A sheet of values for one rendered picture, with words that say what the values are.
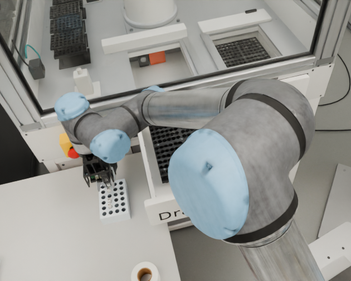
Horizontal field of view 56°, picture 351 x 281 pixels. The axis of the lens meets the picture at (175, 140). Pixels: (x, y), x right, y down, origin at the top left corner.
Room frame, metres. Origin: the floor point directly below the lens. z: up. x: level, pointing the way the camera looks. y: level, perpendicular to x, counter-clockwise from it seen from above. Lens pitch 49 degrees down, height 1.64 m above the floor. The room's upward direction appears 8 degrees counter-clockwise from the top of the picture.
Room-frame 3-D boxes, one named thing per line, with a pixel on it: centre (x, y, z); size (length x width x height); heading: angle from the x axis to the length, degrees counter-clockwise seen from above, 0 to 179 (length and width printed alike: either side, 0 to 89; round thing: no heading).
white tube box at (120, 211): (0.54, 0.21, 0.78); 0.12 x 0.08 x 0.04; 5
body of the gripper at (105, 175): (0.57, 0.22, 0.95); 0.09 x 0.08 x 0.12; 5
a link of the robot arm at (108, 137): (0.51, 0.14, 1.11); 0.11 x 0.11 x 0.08; 40
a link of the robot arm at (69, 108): (0.57, 0.22, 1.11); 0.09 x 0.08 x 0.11; 40
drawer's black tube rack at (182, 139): (0.64, -0.02, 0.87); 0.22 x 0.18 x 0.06; 7
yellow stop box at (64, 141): (0.71, 0.32, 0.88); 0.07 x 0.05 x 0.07; 97
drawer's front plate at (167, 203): (0.45, -0.04, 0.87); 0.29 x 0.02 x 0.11; 97
